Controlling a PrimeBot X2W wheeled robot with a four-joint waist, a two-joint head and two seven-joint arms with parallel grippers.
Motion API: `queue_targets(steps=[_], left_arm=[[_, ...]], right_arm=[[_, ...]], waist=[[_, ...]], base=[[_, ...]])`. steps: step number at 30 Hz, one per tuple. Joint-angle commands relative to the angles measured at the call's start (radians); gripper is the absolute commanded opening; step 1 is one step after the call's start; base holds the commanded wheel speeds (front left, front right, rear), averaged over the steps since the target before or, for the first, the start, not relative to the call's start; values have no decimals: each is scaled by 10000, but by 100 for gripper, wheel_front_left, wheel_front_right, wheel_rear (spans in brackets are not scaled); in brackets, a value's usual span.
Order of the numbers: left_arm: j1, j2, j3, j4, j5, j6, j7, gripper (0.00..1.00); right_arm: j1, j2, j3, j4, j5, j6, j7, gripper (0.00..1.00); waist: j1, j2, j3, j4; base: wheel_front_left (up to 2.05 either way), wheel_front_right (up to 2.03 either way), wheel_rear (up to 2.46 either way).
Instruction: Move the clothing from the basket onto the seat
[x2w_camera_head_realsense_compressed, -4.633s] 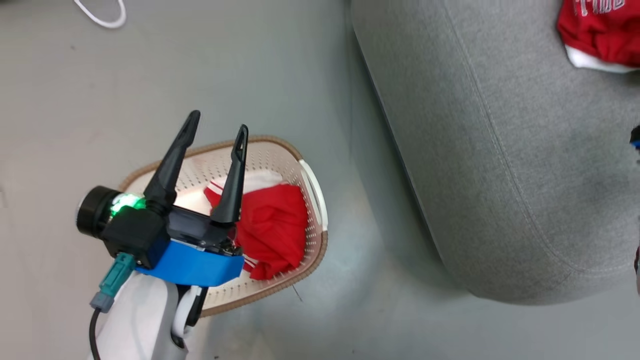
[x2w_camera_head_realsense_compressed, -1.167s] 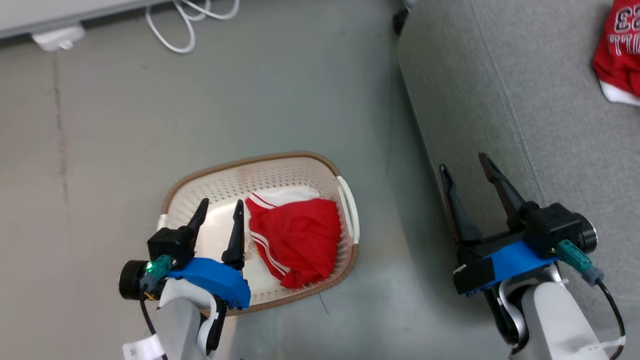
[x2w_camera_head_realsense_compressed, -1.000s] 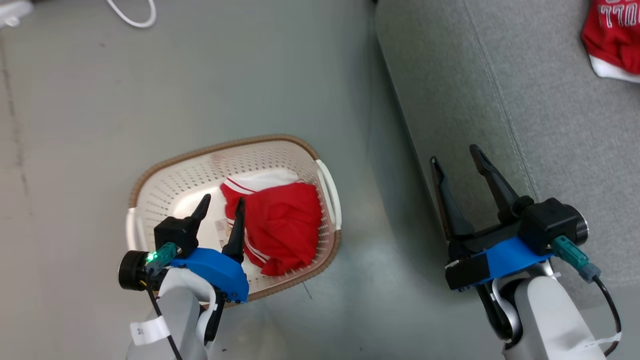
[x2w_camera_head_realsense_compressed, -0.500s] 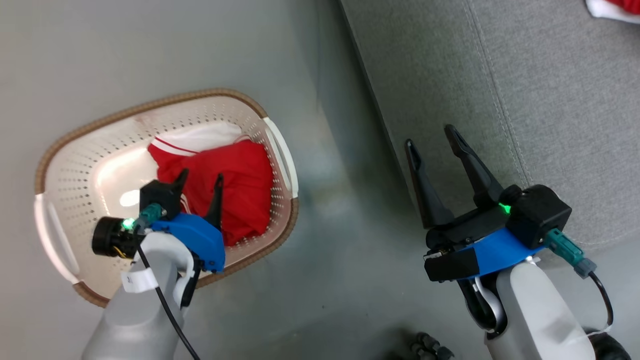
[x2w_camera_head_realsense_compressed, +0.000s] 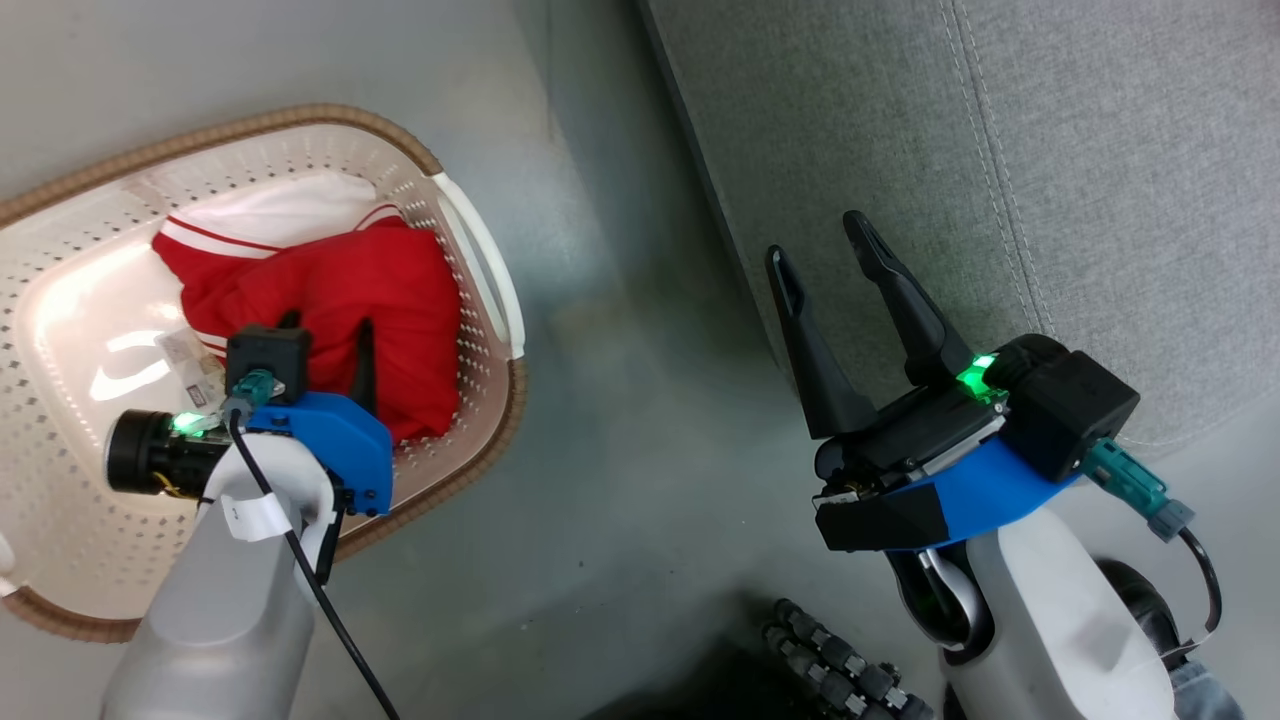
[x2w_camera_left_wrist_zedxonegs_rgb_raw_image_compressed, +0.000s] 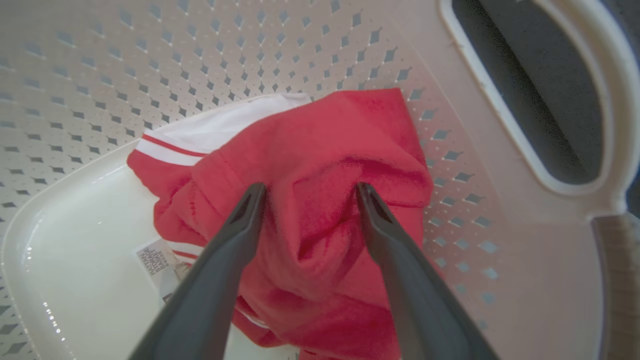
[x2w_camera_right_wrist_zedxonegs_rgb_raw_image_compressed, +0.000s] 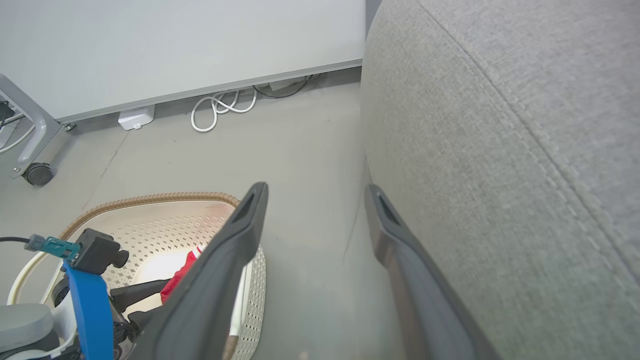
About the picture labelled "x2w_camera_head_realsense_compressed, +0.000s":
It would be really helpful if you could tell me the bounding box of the black ribbed cable chain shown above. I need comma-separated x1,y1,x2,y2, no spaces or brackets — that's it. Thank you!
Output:
762,597,936,720

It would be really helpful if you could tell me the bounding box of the blue denim fabric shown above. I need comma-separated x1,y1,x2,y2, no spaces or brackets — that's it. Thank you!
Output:
1168,658,1248,720

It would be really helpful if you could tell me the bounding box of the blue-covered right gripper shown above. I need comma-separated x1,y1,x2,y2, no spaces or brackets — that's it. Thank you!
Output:
766,210,1086,553

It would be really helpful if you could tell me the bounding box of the teal-plug right arm cable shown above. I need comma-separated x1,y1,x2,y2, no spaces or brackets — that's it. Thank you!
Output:
1083,438,1225,646

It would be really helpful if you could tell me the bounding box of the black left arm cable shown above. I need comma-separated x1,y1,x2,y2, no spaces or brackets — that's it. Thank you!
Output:
225,368,403,720

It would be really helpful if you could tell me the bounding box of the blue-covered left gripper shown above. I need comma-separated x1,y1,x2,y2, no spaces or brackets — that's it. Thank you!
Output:
105,309,394,518

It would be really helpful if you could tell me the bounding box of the grey fabric sofa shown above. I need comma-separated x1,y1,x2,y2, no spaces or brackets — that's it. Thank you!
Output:
638,0,1280,453

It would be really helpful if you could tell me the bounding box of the white perforated laundry basket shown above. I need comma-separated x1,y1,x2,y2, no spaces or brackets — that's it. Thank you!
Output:
0,103,529,644

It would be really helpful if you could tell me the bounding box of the clear plastic tag packet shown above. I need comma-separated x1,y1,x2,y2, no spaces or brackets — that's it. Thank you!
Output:
154,328,229,409

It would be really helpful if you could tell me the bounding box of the red and white garment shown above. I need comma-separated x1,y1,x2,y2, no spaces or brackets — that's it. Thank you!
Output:
152,174,464,444

